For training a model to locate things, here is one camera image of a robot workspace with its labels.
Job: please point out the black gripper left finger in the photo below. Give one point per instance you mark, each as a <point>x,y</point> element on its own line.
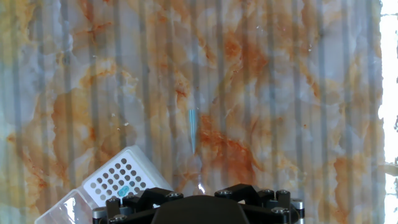
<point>130,205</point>

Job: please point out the white pipette tip holder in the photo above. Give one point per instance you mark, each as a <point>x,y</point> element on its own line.
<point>155,179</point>

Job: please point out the blue pipette tip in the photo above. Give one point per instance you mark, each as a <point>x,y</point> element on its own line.
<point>123,191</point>
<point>192,124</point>

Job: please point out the clear plastic box lid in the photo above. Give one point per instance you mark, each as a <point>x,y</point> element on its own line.
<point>62,211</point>

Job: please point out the orange marble pattern sheet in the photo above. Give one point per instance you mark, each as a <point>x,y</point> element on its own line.
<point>248,93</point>

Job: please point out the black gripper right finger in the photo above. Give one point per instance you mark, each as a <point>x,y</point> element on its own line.
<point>267,202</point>

